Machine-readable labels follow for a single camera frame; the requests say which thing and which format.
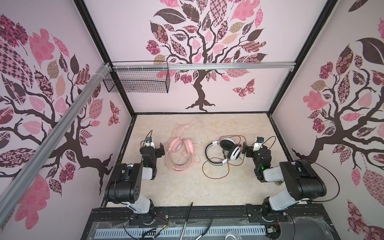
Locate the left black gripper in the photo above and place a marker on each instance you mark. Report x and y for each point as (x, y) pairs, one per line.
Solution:
(156, 151)

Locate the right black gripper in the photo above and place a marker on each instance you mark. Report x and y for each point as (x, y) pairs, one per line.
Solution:
(250, 150)

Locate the pink headphones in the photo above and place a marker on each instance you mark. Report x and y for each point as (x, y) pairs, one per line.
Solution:
(181, 155)

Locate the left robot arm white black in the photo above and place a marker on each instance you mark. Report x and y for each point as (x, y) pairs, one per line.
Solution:
(124, 185)

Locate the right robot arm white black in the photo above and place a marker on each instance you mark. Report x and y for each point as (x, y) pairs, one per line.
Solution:
(301, 180)

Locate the white black headphones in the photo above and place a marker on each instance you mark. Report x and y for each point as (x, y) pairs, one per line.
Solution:
(231, 150)

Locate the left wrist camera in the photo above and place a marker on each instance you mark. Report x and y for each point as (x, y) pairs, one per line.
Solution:
(149, 142)

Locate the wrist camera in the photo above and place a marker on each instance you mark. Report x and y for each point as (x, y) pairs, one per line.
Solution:
(258, 143)
(149, 142)

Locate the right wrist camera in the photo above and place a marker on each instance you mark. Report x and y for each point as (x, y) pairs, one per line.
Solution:
(258, 143)

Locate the black wire basket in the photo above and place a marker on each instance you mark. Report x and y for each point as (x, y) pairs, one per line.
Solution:
(138, 77)

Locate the white slotted cable duct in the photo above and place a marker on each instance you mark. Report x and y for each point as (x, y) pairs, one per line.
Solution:
(173, 233)

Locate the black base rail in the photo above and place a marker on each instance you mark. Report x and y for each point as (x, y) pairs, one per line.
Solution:
(300, 222)

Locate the back aluminium rail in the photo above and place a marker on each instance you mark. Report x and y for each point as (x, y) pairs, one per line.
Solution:
(227, 66)

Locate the aluminium rail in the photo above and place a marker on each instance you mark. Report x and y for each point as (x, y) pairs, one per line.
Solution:
(227, 66)
(16, 189)

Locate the left aluminium rail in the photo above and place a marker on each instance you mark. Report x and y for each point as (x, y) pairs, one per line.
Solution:
(16, 189)

